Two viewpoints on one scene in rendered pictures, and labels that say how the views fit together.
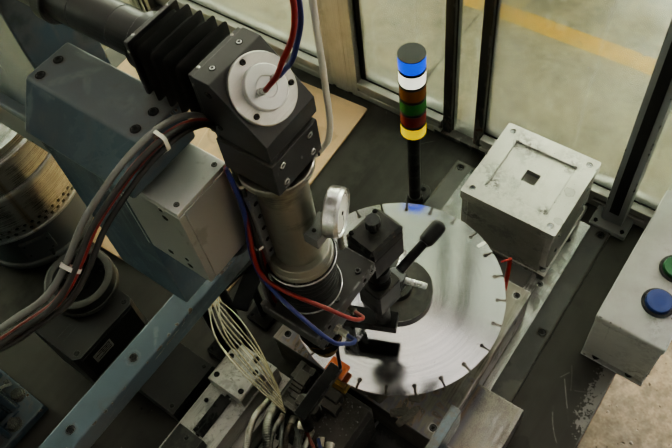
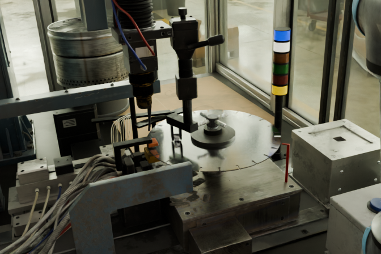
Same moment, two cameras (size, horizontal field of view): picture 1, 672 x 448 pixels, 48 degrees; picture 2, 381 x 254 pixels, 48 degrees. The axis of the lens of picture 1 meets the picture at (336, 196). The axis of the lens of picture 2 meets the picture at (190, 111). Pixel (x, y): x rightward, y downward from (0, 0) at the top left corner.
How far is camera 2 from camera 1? 0.79 m
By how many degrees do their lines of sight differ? 37
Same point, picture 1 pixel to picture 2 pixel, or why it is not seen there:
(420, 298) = (221, 138)
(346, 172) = not seen: hidden behind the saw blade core
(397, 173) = not seen: hidden behind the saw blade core
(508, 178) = (325, 135)
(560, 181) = (357, 145)
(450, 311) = (233, 149)
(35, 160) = (103, 50)
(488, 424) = (224, 235)
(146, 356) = (71, 92)
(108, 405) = (39, 98)
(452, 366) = (212, 166)
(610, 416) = not seen: outside the picture
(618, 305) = (349, 198)
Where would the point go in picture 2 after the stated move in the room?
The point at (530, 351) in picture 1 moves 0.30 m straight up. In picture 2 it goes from (289, 236) to (296, 119)
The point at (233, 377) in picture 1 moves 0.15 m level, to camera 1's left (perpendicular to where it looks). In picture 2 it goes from (109, 149) to (66, 140)
